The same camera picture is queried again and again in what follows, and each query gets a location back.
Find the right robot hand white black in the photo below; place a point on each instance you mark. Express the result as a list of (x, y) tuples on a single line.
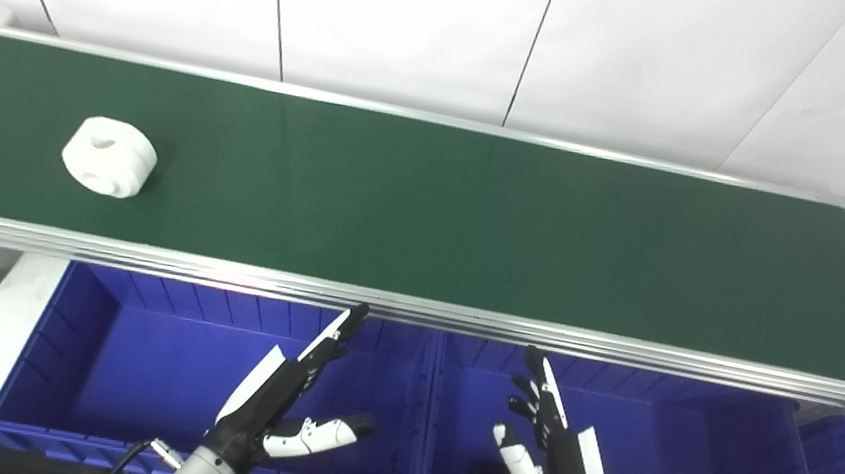
[(571, 473)]

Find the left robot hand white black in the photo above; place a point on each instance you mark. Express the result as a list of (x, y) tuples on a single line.
[(258, 408)]

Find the white round plastic part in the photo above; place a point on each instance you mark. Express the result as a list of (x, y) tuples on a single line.
[(111, 156)]

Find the green conveyor belt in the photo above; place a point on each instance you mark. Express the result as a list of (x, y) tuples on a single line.
[(461, 313), (435, 206)]

